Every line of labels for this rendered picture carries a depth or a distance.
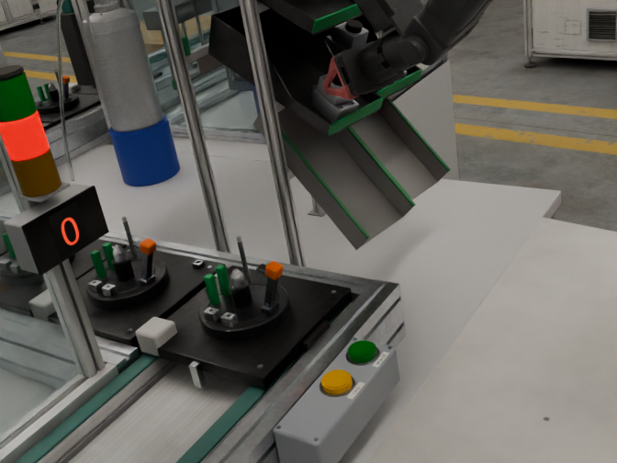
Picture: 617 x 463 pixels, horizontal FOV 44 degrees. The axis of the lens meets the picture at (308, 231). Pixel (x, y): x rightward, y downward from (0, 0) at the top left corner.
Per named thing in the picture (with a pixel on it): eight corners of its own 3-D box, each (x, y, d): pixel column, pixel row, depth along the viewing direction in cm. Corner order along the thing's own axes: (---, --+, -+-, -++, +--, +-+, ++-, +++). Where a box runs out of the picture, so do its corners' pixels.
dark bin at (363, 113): (380, 109, 128) (390, 72, 123) (329, 138, 120) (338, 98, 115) (262, 32, 140) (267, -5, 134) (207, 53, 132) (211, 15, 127)
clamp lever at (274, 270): (278, 303, 116) (284, 265, 111) (271, 310, 114) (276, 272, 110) (259, 292, 117) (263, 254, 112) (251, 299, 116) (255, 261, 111)
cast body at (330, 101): (355, 118, 124) (364, 82, 120) (335, 127, 122) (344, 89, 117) (322, 92, 129) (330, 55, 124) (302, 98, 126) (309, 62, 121)
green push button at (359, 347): (383, 354, 108) (381, 343, 107) (369, 371, 105) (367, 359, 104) (358, 348, 110) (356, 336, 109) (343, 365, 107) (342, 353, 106)
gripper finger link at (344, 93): (305, 73, 119) (340, 51, 111) (339, 62, 123) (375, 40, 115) (322, 114, 120) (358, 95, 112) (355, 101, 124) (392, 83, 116)
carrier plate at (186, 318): (353, 298, 122) (351, 287, 121) (265, 389, 105) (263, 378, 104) (234, 274, 135) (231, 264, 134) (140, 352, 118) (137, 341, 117)
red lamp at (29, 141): (58, 146, 97) (46, 109, 95) (27, 162, 94) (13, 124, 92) (32, 143, 100) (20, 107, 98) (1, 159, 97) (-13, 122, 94)
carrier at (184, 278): (228, 273, 136) (212, 209, 131) (133, 350, 119) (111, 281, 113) (130, 253, 149) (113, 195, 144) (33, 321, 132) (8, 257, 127)
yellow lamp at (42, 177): (70, 182, 100) (58, 147, 97) (39, 198, 96) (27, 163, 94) (44, 178, 102) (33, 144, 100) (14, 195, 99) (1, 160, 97)
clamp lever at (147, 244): (155, 276, 129) (157, 242, 125) (147, 282, 128) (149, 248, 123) (139, 266, 131) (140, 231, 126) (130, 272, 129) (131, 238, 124)
